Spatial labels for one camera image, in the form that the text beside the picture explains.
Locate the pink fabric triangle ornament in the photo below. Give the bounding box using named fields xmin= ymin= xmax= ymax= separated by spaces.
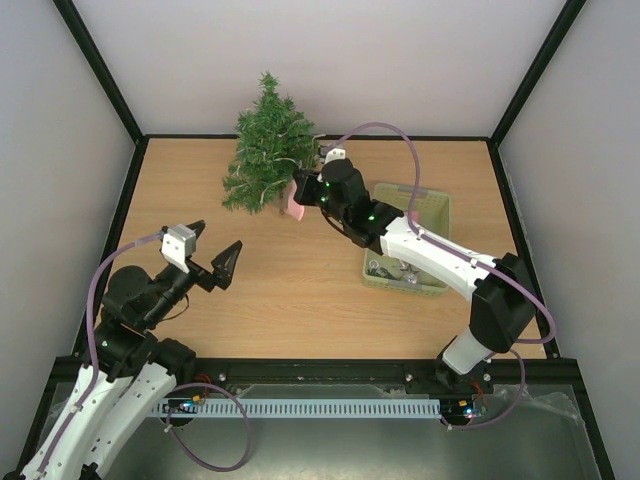
xmin=285 ymin=181 xmax=305 ymax=221

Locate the small green christmas tree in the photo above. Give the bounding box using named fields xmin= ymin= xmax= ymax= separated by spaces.
xmin=220 ymin=70 xmax=326 ymax=216

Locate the green perforated plastic basket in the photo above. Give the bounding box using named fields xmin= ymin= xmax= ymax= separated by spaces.
xmin=362 ymin=183 xmax=452 ymax=297

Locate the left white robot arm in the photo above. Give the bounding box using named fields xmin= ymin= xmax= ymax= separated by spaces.
xmin=6 ymin=221 xmax=248 ymax=479

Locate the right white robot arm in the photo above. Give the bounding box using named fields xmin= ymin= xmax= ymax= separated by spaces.
xmin=293 ymin=159 xmax=536 ymax=392

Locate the silver word ornament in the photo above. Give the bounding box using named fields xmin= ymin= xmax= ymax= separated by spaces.
xmin=366 ymin=260 xmax=396 ymax=280

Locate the silver star ornament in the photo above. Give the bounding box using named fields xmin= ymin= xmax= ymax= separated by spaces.
xmin=399 ymin=260 xmax=421 ymax=282

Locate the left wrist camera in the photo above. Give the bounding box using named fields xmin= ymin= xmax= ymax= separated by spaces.
xmin=160 ymin=224 xmax=197 ymax=274

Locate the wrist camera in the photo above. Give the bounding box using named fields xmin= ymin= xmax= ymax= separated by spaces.
xmin=160 ymin=224 xmax=197 ymax=274
xmin=319 ymin=145 xmax=346 ymax=165

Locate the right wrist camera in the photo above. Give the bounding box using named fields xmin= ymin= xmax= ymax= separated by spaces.
xmin=319 ymin=145 xmax=346 ymax=165

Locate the purple cable loop front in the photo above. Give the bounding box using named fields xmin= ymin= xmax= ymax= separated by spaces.
xmin=162 ymin=382 xmax=254 ymax=471

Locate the white slotted cable duct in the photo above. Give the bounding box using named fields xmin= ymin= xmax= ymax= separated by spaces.
xmin=149 ymin=398 xmax=441 ymax=419

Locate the black aluminium front rail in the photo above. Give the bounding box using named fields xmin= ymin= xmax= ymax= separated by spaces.
xmin=48 ymin=356 xmax=581 ymax=387

